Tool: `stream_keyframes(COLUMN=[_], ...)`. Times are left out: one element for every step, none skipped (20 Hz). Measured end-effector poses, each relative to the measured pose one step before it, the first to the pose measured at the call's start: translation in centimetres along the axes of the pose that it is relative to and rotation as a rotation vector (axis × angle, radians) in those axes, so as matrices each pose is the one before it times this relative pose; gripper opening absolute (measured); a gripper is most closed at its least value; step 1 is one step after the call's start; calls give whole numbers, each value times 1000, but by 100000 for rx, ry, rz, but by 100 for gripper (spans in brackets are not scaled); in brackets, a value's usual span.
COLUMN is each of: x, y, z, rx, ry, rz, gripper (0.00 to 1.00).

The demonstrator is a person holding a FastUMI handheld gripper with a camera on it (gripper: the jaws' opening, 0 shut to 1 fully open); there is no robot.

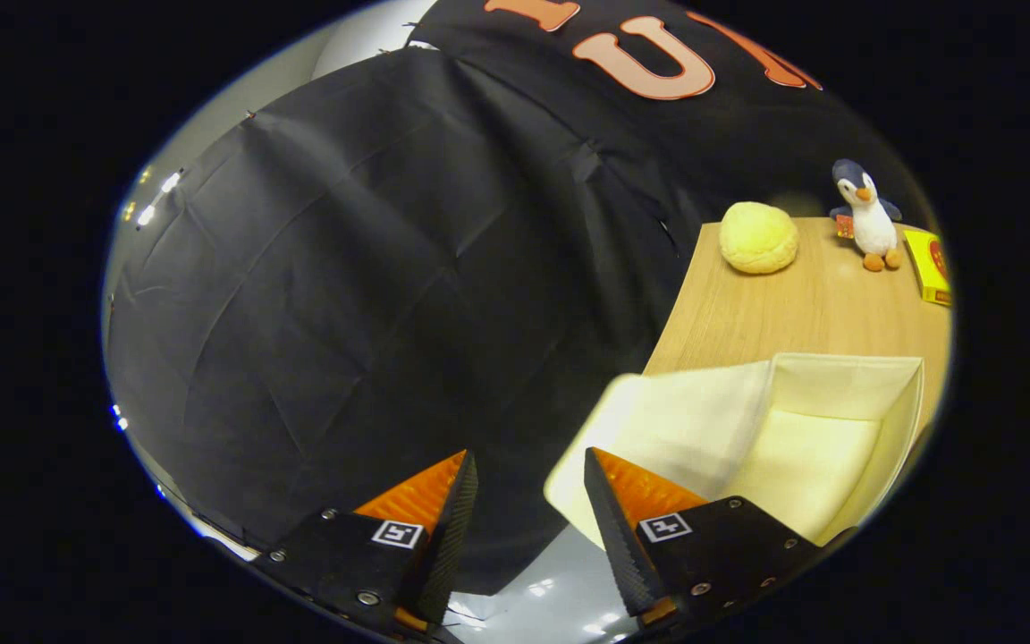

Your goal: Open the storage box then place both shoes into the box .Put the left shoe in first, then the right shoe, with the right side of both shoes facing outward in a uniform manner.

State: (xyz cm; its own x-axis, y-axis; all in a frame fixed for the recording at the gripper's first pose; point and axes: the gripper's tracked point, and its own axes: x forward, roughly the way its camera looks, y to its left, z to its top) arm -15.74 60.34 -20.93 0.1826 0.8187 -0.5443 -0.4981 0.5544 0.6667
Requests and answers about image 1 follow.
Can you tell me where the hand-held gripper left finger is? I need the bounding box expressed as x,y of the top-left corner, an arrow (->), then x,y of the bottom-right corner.
266,449 -> 480,638

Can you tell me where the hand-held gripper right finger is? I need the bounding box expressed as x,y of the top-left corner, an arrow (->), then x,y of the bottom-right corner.
583,446 -> 857,631

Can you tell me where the cream fabric storage box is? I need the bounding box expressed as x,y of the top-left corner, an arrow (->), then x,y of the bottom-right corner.
544,352 -> 925,548

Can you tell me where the yellow flat box red label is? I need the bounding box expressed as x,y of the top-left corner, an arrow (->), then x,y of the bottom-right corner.
904,230 -> 952,307

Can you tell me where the yellow plush bun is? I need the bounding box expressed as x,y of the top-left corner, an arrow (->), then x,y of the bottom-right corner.
719,201 -> 800,275

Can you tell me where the plush penguin toy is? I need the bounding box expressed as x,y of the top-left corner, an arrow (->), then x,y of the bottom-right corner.
829,158 -> 904,272

